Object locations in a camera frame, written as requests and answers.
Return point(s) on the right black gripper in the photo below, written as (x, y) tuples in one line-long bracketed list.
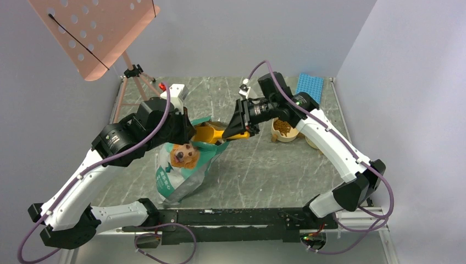
[(242, 120)]

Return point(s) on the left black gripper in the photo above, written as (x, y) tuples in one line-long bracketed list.
[(187, 127)]

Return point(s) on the orange plastic scoop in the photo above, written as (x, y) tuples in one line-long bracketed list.
[(210, 135)]

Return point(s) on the green dog food bag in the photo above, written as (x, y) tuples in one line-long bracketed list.
[(181, 169)]

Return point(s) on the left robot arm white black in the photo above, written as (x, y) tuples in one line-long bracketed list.
[(69, 219)]

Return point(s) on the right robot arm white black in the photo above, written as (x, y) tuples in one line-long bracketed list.
[(359, 173)]

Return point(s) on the cream pet bowl left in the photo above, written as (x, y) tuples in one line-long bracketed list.
[(281, 131)]

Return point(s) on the cream pet bowl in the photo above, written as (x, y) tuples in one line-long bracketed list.
[(311, 143), (281, 131)]

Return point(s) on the cream pet bowl right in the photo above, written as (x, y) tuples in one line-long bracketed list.
[(311, 143)]

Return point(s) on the blue perforated tray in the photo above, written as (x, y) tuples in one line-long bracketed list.
[(311, 85)]

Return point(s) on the pink perforated music stand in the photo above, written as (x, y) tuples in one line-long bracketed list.
[(96, 33)]

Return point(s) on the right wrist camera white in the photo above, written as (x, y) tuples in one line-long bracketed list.
[(245, 91)]

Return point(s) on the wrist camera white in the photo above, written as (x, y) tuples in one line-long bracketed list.
[(178, 93), (245, 91)]

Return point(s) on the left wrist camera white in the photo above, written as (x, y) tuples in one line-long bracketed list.
[(178, 93)]

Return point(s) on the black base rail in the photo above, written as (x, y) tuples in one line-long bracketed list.
[(287, 224)]

